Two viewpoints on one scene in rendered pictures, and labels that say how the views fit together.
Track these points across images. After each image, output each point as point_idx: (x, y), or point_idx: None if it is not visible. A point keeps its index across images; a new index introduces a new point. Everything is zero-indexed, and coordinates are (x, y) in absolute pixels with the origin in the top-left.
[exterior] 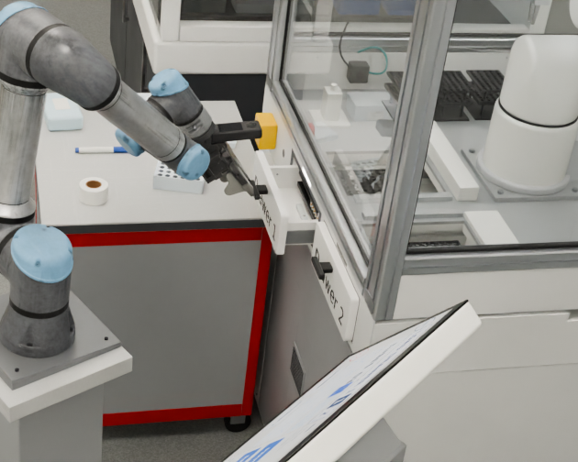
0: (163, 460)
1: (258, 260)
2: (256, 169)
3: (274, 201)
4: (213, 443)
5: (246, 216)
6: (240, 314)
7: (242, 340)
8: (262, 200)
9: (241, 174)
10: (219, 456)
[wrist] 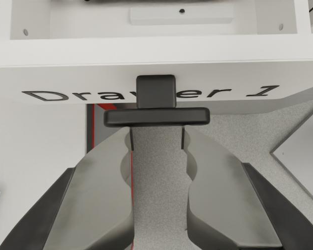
0: (145, 172)
1: (102, 109)
2: (8, 86)
3: (276, 64)
4: (135, 144)
5: (81, 122)
6: (117, 129)
7: (122, 127)
8: (131, 93)
9: (303, 218)
10: (145, 142)
